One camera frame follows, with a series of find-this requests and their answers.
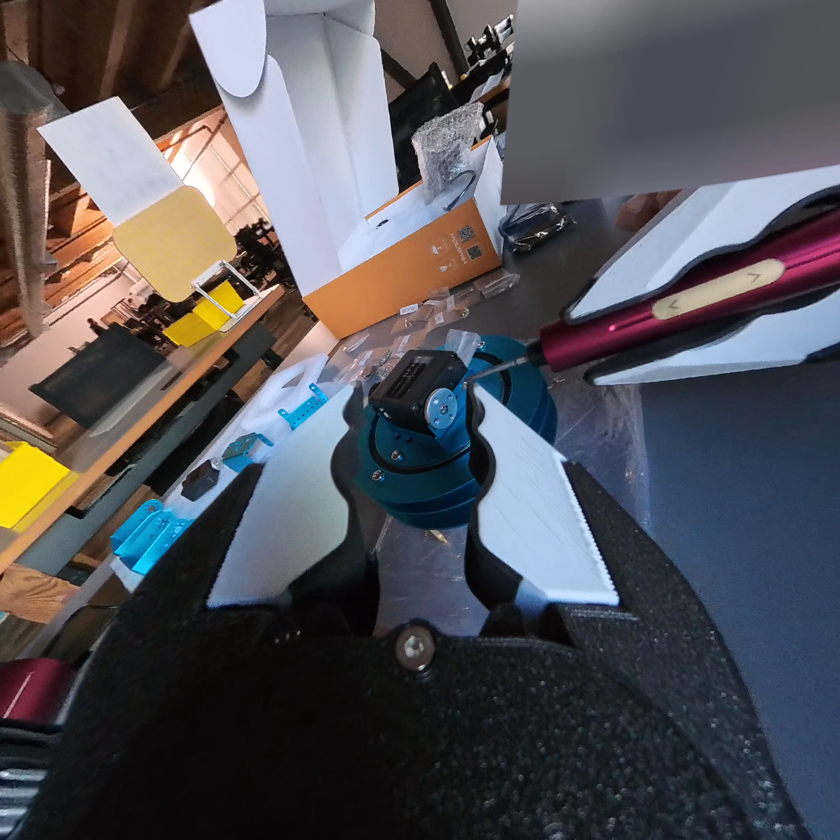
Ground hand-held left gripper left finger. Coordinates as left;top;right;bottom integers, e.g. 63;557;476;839
206;386;383;634

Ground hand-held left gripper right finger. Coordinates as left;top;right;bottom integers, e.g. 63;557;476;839
462;382;620;634

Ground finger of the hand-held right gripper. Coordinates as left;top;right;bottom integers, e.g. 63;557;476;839
583;289;840;388
563;167;840;327

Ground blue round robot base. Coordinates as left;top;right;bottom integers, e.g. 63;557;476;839
331;335;559;529

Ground red metal screwdriver handle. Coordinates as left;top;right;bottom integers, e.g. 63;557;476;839
462;211;840;395

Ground black servo with silver horn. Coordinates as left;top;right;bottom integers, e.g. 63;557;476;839
367;350;476;450

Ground grey desk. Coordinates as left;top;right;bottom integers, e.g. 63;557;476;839
26;193;840;840

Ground black servo motor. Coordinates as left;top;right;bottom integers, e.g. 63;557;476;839
180;459;227;503

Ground white foam sheet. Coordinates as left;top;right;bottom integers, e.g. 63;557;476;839
108;354;358;578

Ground yellow plastic bin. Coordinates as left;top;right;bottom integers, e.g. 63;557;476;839
190;281;245;331
162;311;217;349
0;441;72;531

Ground pile of small screw bags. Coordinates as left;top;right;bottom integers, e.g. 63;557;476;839
338;272;522;388

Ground dark flat screen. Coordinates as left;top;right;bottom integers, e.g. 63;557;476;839
29;325;173;429

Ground bubble wrap roll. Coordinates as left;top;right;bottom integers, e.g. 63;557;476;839
411;103;487;211

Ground orange and white cardboard box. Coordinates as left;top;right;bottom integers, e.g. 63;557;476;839
189;0;506;339

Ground white and yellow sign card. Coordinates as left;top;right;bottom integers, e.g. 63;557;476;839
37;96;263;332

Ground black office chair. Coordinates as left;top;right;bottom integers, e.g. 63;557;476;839
387;62;460;191

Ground red metal cylinder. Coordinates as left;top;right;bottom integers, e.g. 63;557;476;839
0;658;80;729

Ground black slotted cylinder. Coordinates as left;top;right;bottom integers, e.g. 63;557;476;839
0;725;56;840

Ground small grey-blue metal bracket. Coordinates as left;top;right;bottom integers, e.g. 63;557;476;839
223;433;275;470

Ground blue U-shaped metal bracket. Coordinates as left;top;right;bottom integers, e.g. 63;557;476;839
110;535;155;578
128;508;175;559
154;500;196;546

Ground blue perforated metal bracket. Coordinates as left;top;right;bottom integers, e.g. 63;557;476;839
279;384;329;431

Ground clear bag with cables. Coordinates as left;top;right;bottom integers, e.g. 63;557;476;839
502;202;578;256

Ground wood-topped table with grey frame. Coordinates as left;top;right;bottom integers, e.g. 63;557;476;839
0;282;290;578

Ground silver ventilation duct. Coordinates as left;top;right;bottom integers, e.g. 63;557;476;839
0;62;70;342

